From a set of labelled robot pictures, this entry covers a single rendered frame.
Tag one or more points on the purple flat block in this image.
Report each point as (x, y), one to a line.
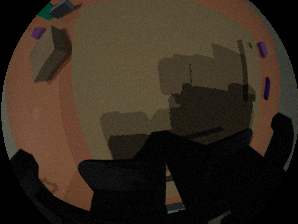
(37, 32)

